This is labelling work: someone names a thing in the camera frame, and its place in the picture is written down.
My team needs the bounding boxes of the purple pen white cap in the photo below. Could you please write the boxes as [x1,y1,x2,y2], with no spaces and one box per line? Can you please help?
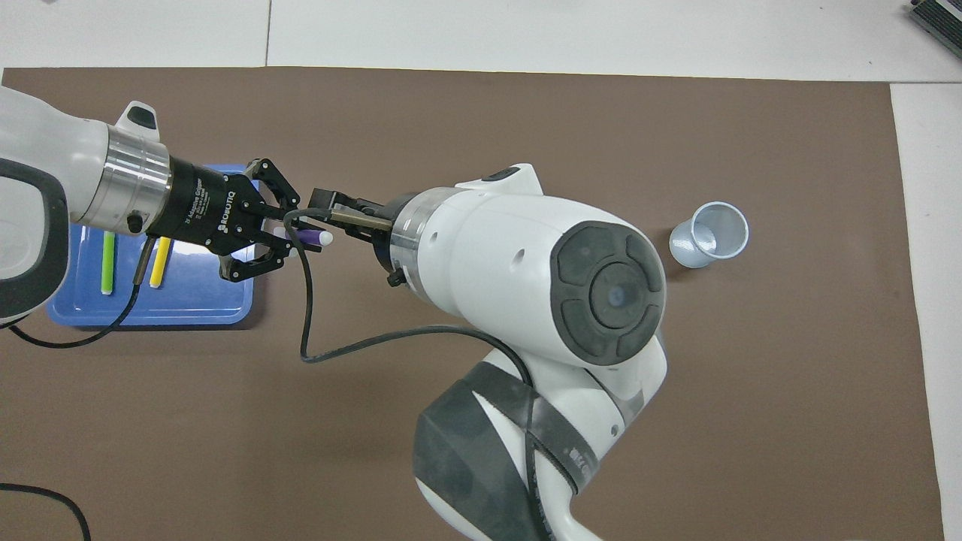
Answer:
[273,228,334,249]

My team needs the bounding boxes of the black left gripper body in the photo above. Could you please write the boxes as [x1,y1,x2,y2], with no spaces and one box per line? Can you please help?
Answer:
[145,155,265,255]

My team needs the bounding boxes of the brown table mat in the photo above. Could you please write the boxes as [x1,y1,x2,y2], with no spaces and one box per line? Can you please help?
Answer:
[0,66,944,541]

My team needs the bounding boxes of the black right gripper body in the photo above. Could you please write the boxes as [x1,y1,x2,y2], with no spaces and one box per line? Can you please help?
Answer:
[372,192,422,288]

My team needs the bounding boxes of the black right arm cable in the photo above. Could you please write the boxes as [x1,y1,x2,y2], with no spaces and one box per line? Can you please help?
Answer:
[281,207,561,541]

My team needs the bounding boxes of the yellow pen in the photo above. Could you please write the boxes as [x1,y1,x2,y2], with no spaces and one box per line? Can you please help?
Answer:
[149,237,174,289]

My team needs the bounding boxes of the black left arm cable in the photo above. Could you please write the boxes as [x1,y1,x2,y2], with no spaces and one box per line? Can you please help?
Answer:
[0,236,156,541]

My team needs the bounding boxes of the grey ribbed device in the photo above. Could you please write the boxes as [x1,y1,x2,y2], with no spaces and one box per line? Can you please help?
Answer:
[906,0,962,58]

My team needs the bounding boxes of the clear plastic cup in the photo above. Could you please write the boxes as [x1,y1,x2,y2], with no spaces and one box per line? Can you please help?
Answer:
[669,201,751,270]

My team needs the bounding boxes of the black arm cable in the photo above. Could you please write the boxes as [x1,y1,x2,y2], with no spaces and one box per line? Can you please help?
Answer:
[281,207,561,541]
[0,236,156,541]

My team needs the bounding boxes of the blue plastic tray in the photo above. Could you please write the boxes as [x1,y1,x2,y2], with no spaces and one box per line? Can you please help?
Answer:
[45,164,260,330]

